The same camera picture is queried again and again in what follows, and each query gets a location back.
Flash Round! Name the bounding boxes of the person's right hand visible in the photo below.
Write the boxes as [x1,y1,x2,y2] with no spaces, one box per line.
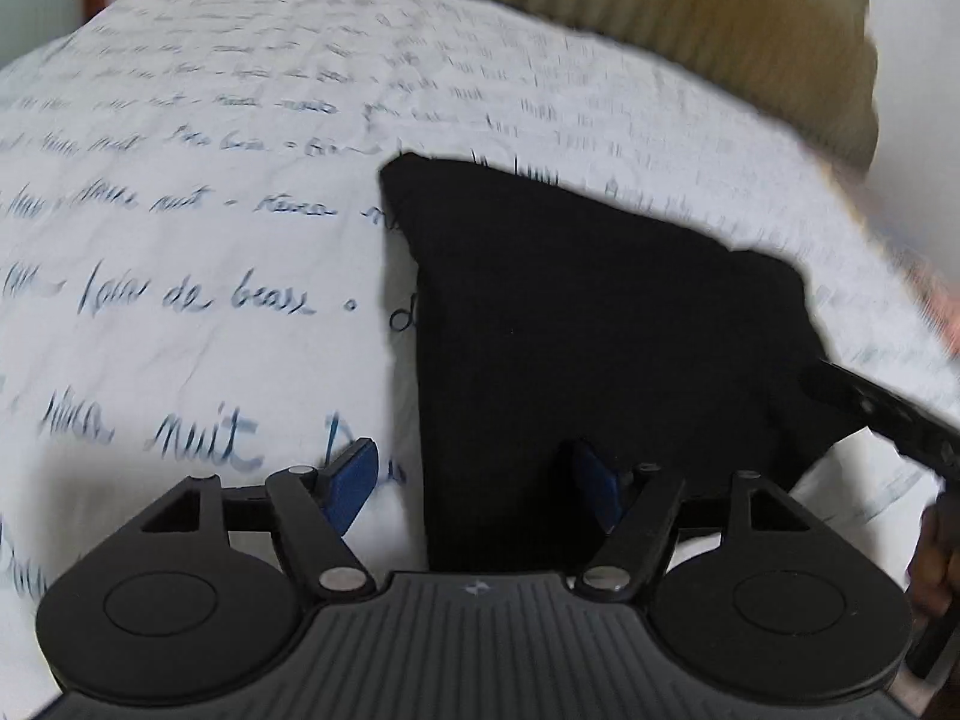
[904,499,960,617]

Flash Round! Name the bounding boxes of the black pants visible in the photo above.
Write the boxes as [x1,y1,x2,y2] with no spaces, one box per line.
[379,152,863,578]

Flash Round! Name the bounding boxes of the olive ribbed pillow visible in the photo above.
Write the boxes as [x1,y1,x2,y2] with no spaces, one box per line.
[386,0,881,170]

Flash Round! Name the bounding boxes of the red floral patterned blanket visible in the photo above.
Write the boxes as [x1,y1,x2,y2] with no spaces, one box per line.
[892,240,960,362]

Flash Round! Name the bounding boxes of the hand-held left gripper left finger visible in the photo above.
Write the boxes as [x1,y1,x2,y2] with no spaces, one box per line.
[139,437,379,602]

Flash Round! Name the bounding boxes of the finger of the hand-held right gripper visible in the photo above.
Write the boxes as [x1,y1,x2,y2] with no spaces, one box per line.
[799,358,960,478]

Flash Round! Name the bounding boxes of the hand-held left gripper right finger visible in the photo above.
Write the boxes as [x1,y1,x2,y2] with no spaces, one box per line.
[559,439,818,605]

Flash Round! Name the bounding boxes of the white script printed bed sheet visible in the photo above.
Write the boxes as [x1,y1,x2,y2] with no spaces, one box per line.
[0,0,960,706]

